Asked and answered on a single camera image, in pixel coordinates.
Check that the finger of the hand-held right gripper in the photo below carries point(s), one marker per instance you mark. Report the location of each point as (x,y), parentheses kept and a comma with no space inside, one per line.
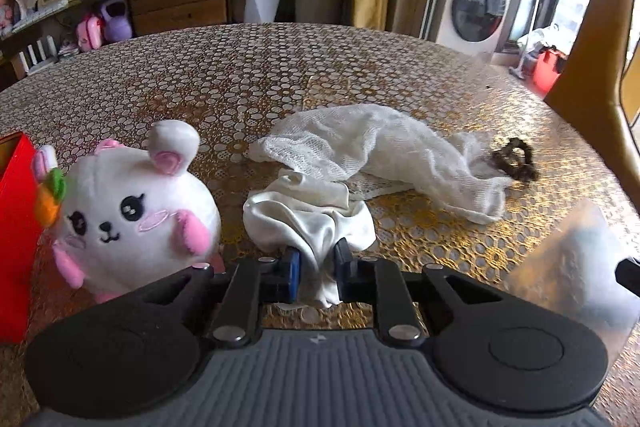
(631,277)

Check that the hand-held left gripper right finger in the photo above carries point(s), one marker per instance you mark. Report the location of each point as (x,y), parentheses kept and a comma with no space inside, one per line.
(341,274)

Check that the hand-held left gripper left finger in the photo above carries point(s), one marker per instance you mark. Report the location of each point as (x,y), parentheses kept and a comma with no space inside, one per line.
(295,276)

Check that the clear plastic bag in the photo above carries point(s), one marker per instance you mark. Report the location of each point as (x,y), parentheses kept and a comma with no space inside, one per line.
(575,267)

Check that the white satin cloth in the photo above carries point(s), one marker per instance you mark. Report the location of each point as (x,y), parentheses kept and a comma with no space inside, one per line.
(300,217)

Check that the white mesh gauze cloth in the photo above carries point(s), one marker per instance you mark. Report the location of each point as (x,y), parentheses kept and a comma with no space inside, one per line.
(390,147)

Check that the brown scrunchie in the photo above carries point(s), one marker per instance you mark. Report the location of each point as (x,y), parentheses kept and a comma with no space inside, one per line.
(525,170)

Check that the white and pink plush toy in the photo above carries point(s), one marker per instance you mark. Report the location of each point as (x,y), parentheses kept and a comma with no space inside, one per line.
(135,187)

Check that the tan leather chair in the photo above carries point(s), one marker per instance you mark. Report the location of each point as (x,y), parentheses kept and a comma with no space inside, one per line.
(590,57)

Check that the red bucket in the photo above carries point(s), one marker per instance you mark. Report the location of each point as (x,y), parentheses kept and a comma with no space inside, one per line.
(547,68)

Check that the floor mop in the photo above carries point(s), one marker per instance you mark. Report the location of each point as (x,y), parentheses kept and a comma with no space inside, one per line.
(520,64)

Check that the white plastic bags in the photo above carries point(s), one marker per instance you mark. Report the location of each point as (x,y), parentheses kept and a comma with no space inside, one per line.
(535,38)

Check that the red box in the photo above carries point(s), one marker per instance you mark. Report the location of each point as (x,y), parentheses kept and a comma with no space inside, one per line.
(17,232)

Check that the wooden drawer cabinet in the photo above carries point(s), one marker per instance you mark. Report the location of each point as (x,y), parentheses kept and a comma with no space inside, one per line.
(175,2)

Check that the purple kettlebell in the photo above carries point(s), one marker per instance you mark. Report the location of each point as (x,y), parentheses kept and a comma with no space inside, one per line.
(117,27)

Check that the pink toy case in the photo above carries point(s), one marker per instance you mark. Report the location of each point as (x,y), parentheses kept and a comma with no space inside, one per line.
(90,34)

